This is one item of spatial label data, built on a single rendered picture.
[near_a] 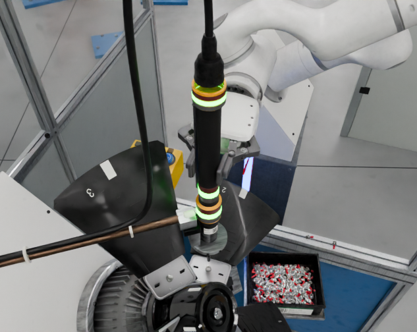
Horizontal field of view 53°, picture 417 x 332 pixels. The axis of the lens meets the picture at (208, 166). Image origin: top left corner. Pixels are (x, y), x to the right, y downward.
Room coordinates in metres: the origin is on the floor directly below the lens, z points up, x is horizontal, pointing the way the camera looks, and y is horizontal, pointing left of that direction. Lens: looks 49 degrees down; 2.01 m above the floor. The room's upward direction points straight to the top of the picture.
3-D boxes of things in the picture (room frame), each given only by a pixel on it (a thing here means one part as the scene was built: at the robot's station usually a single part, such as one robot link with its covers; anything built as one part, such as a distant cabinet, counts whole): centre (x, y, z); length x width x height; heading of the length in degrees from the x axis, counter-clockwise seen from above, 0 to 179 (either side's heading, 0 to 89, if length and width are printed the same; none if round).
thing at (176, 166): (0.85, 0.17, 1.02); 0.16 x 0.10 x 0.11; 72
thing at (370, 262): (0.73, -0.21, 0.82); 0.90 x 0.04 x 0.08; 72
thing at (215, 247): (0.41, 0.01, 1.37); 0.09 x 0.07 x 0.10; 107
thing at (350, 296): (0.73, -0.21, 0.45); 0.82 x 0.01 x 0.66; 72
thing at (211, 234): (0.41, 0.00, 1.52); 0.04 x 0.04 x 0.46
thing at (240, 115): (0.52, -0.03, 1.53); 0.11 x 0.10 x 0.07; 162
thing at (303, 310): (0.55, -0.22, 0.85); 0.22 x 0.17 x 0.07; 87
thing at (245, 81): (0.58, -0.05, 1.53); 0.09 x 0.03 x 0.08; 72
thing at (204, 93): (0.41, 0.00, 1.67); 0.04 x 0.04 x 0.03
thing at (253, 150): (0.47, -0.06, 1.53); 0.08 x 0.06 x 0.01; 42
